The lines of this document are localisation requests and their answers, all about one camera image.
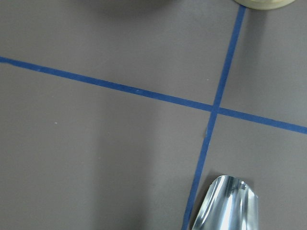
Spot steel ice scoop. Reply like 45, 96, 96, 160
192, 175, 259, 230

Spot wooden cup stand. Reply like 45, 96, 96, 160
234, 0, 295, 10

